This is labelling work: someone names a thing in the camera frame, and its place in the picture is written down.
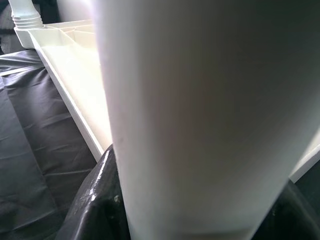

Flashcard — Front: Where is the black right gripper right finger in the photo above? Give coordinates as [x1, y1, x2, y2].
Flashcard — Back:
[249, 179, 320, 240]

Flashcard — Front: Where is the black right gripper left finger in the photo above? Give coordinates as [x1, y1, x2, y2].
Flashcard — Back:
[54, 144, 131, 240]

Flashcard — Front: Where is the white plastic table leg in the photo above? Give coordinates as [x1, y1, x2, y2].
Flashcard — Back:
[8, 0, 45, 28]
[92, 0, 320, 240]

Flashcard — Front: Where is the white plastic table top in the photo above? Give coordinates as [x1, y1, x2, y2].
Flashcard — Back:
[13, 21, 320, 185]

